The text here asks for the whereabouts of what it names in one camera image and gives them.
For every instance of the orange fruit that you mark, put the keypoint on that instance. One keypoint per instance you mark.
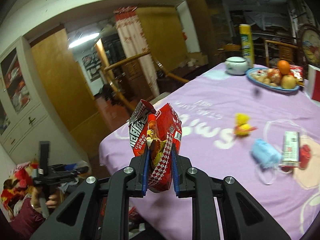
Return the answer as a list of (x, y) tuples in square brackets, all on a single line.
[(284, 67)]

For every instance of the yellow mesh scrubber ball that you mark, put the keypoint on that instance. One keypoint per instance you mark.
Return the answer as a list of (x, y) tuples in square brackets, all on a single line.
[(242, 127)]

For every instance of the red white box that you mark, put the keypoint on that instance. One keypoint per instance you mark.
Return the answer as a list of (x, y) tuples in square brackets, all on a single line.
[(313, 86)]

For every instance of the red snack packet on plate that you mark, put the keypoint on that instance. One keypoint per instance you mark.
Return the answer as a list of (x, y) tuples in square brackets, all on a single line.
[(297, 72)]

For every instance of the red small cup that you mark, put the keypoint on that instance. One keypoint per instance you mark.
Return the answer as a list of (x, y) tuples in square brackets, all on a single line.
[(304, 156)]

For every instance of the white ceramic lidded jar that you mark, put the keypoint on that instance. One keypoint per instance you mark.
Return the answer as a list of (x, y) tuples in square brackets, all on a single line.
[(236, 65)]

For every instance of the blue face mask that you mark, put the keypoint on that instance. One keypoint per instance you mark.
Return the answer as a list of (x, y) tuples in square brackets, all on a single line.
[(265, 154)]

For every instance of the blue oval fruit plate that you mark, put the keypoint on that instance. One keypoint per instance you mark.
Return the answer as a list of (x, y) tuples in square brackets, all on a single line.
[(258, 76)]

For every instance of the round framed picture stand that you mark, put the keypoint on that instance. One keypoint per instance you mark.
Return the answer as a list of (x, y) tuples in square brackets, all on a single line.
[(308, 42)]

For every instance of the bagged pastry on plate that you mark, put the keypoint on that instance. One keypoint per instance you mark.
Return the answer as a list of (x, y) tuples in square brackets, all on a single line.
[(274, 75)]

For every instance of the small white red carton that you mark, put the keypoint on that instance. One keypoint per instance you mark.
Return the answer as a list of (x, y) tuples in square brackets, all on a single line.
[(290, 152)]

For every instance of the red white curtain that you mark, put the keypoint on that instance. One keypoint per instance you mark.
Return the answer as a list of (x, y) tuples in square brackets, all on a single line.
[(133, 41)]

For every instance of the person's left hand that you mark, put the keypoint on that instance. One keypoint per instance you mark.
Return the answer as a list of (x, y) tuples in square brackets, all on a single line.
[(53, 201)]

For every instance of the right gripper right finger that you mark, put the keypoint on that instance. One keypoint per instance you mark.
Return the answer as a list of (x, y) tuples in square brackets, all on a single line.
[(221, 208)]

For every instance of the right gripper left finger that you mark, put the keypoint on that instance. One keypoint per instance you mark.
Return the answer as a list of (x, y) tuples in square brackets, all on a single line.
[(99, 208)]

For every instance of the yellow red apple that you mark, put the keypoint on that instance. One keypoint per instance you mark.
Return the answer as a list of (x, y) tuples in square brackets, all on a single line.
[(288, 82)]

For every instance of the wooden chair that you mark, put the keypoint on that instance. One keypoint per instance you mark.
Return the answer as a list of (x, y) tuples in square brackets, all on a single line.
[(135, 77)]

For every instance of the red snack bag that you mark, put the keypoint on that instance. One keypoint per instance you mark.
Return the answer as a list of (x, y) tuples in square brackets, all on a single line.
[(157, 132)]

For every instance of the yellow spray can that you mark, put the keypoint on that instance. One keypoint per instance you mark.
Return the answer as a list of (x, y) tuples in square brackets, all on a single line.
[(247, 43)]

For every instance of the white cabinet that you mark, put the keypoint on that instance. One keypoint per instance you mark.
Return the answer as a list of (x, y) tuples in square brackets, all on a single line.
[(27, 115)]

